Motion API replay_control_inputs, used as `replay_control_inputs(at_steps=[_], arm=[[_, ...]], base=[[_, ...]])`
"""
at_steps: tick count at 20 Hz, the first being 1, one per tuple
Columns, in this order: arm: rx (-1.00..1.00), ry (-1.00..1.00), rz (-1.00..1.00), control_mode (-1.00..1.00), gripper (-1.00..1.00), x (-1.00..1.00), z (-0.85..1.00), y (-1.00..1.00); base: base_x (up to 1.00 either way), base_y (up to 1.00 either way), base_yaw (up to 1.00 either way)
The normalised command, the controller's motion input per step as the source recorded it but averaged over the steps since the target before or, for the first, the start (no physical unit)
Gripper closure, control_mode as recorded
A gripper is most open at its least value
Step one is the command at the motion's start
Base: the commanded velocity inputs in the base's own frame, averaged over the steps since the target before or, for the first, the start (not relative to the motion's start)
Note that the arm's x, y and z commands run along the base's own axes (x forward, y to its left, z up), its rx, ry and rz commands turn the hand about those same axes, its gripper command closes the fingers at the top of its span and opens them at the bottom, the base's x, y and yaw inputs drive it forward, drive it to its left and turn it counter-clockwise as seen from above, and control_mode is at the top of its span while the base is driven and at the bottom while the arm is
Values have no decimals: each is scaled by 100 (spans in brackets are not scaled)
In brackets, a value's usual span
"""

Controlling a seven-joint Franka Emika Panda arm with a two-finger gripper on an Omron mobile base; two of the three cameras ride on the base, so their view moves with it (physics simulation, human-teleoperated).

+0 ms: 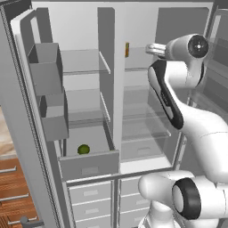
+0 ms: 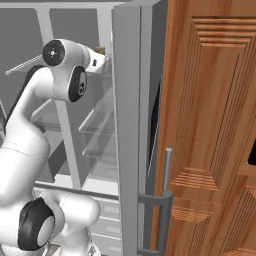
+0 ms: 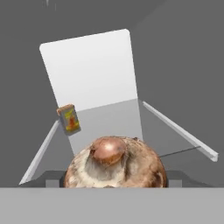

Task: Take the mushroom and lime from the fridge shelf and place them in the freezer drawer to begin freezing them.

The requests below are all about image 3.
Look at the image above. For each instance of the orange and yellow food box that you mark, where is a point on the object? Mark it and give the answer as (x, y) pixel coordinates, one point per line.
(70, 120)

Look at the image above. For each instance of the brown mushroom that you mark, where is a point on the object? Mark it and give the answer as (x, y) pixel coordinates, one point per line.
(116, 163)

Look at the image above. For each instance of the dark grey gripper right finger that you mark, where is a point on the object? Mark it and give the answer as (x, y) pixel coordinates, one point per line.
(175, 176)

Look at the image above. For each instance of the white freezer drawer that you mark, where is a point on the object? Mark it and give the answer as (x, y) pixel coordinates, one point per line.
(87, 73)

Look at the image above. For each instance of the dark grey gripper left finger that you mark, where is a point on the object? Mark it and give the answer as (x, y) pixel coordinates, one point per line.
(52, 176)

